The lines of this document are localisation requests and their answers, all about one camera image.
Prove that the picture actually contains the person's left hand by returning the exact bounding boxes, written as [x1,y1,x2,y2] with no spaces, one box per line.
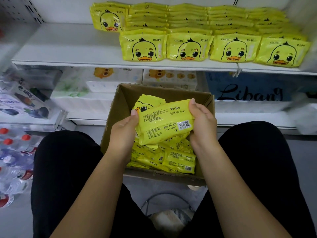
[106,109,141,166]

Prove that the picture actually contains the person's right hand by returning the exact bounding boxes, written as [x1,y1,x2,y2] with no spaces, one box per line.
[187,99,219,154]

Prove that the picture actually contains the yellow duck packet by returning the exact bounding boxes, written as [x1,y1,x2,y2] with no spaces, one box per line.
[137,99,195,146]
[131,94,166,117]
[91,1,129,10]
[90,7,128,33]

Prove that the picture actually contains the brown cardboard box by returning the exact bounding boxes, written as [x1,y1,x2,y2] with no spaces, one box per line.
[100,83,216,186]

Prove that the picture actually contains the white metal shelf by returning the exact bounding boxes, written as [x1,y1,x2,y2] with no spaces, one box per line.
[11,0,317,129]

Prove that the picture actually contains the person's left forearm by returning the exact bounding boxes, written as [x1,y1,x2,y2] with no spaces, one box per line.
[50,151,137,238]

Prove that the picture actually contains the person's right forearm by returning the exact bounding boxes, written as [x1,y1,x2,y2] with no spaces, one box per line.
[191,145,293,238]

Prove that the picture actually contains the white duck tissue pack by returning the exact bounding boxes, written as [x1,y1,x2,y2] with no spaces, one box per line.
[87,67,144,92]
[143,69,199,91]

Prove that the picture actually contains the person's black trousers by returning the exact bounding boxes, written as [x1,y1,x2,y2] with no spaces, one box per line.
[31,120,317,238]

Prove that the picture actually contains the white pegboard shelf unit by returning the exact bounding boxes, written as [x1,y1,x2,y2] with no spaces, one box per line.
[0,0,43,67]

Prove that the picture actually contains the green white tissue pack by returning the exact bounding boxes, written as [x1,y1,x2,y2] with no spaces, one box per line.
[52,67,117,119]

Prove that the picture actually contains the blue white roll pack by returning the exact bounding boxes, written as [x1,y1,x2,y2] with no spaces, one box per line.
[287,94,317,136]

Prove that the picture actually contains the MIQI boxes with fruit print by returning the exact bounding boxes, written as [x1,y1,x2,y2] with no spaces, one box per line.
[0,79,62,119]

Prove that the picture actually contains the pack of red-capped bottles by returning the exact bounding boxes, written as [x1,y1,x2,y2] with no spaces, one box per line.
[0,127,38,209]

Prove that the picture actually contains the metal frame stool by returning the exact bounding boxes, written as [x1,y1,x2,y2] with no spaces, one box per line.
[141,192,196,231]

